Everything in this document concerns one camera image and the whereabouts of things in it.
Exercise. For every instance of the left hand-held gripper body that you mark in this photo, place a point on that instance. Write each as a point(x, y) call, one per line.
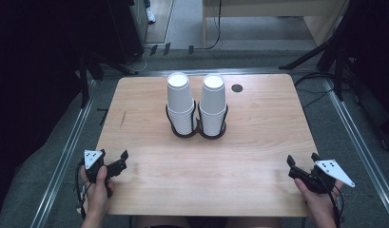
point(93, 158)

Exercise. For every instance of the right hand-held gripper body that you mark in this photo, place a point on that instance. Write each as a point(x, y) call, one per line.
point(331, 169)

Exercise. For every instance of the stack of white paper cups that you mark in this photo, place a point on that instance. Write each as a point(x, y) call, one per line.
point(213, 96)
point(180, 95)

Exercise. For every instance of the person's right hand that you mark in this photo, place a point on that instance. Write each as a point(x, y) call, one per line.
point(320, 204)

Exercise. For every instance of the person's left hand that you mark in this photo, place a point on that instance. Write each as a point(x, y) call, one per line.
point(98, 199)

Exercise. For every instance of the black tripod stand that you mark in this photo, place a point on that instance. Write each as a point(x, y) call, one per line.
point(328, 47)
point(87, 69)

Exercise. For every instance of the dark round table grommet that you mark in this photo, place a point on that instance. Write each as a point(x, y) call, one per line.
point(237, 88)

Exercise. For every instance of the black curtain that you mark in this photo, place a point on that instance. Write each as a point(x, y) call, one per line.
point(30, 79)

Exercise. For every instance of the black tape strip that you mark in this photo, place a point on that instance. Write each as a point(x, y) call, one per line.
point(191, 49)
point(153, 49)
point(167, 48)

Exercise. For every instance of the black cabinet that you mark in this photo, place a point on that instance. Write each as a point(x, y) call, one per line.
point(125, 28)

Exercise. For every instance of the light wooden desk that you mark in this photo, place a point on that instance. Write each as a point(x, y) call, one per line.
point(262, 8)

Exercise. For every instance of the metal floor rail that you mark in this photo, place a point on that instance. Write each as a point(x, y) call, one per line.
point(65, 152)
point(357, 136)

